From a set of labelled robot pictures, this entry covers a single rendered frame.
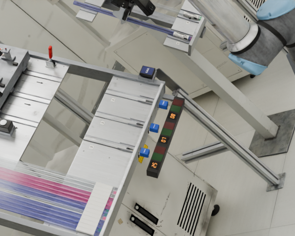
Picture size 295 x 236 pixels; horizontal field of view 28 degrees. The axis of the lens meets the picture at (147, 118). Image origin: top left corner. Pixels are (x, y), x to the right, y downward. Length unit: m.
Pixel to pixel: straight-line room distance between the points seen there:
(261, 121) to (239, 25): 1.01
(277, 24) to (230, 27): 0.16
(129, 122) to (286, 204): 0.77
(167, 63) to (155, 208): 1.10
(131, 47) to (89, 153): 1.35
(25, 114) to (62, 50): 2.36
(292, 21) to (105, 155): 0.76
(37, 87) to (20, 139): 0.24
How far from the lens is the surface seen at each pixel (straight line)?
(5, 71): 2.26
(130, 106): 2.15
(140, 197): 2.41
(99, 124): 2.11
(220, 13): 1.75
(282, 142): 2.73
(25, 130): 2.14
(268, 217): 2.52
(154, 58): 3.30
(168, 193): 2.51
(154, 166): 2.01
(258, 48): 1.82
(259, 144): 2.83
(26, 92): 2.25
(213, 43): 3.09
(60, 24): 4.61
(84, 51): 4.64
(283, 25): 1.86
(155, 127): 2.08
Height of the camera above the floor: 1.58
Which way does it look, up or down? 24 degrees down
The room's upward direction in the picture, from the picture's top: 50 degrees counter-clockwise
